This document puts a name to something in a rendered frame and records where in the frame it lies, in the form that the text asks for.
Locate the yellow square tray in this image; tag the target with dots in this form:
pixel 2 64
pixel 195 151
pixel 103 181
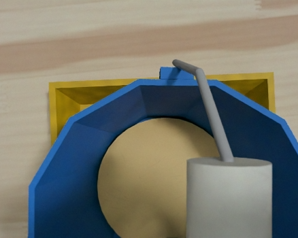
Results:
pixel 70 98

